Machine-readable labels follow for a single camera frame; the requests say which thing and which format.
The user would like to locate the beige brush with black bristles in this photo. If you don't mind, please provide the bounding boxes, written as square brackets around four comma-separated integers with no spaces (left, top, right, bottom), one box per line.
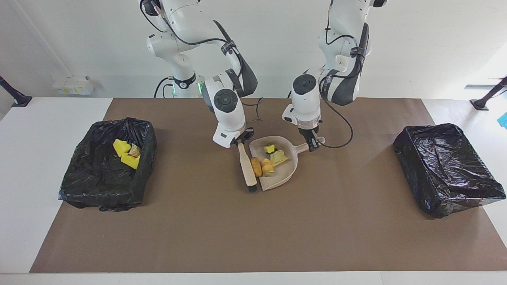
[237,142,258,193]

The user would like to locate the beige plastic dustpan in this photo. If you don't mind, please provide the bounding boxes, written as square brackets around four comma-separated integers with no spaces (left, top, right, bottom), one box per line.
[249,136,326,192]

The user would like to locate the notched yellow sponge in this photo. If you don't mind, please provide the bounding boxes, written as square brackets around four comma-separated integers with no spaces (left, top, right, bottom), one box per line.
[121,152,141,170]

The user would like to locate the green topped yellow sponge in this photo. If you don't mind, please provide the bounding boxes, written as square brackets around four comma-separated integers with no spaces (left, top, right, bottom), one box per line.
[113,139,131,158]

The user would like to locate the bin lined with black bag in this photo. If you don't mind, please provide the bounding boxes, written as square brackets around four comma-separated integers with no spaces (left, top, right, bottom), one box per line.
[393,123,507,219]
[59,117,157,212]

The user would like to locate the brown table mat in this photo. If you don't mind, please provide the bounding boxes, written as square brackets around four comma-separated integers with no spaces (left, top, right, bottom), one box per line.
[30,98,507,274]

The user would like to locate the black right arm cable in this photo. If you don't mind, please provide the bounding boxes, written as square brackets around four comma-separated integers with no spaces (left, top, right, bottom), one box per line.
[141,0,265,124]

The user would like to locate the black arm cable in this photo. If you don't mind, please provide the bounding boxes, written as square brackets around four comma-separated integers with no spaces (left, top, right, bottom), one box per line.
[141,0,265,124]
[317,0,371,149]

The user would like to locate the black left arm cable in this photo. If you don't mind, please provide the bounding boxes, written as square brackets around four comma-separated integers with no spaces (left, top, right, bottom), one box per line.
[317,0,371,149]

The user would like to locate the black base cable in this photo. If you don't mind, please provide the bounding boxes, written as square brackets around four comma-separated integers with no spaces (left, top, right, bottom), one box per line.
[154,77,175,98]

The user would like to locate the white wall socket boxes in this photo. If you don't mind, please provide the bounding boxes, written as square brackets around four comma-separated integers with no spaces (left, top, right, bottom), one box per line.
[53,75,95,95]

